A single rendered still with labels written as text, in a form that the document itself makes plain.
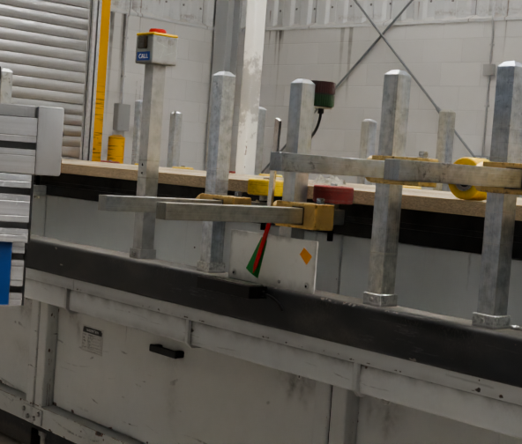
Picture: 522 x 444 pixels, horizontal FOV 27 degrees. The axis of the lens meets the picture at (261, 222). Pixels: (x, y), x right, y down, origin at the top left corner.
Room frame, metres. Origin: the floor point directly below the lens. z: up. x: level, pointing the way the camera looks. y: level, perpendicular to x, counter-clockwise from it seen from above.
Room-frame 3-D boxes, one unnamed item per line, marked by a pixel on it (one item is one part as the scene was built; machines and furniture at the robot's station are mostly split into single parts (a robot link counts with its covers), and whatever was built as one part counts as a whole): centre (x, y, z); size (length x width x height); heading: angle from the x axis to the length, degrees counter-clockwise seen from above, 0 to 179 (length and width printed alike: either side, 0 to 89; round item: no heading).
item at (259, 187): (2.41, -0.01, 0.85); 0.08 x 0.08 x 0.11
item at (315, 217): (2.17, -0.08, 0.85); 0.13 x 0.06 x 0.05; 41
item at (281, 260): (2.19, -0.02, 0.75); 0.26 x 0.01 x 0.10; 41
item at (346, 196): (2.20, -0.14, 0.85); 0.08 x 0.08 x 0.11
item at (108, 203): (2.28, 0.14, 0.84); 0.43 x 0.03 x 0.04; 131
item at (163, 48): (2.57, 0.27, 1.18); 0.07 x 0.07 x 0.08; 41
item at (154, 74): (2.57, 0.27, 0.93); 0.05 x 0.05 x 0.45; 41
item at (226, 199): (2.36, 0.09, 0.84); 0.13 x 0.06 x 0.05; 41
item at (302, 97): (2.18, -0.06, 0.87); 0.03 x 0.03 x 0.48; 41
